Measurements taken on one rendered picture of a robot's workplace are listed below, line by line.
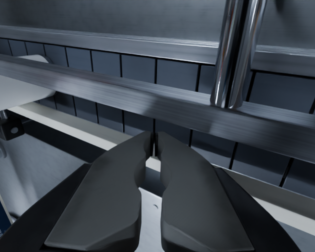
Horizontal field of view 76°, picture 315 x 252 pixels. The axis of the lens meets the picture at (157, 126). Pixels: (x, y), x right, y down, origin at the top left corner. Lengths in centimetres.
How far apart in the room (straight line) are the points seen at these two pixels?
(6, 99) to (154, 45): 16
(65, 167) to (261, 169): 28
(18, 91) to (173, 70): 16
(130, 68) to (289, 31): 13
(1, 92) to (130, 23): 15
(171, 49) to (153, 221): 21
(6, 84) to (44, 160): 19
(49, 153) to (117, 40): 24
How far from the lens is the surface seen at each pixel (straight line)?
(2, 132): 38
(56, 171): 39
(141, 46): 19
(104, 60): 21
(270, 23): 20
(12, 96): 25
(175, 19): 22
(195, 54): 16
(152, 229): 30
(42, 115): 27
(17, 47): 34
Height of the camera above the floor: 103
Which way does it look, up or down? 51 degrees down
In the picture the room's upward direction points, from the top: 127 degrees counter-clockwise
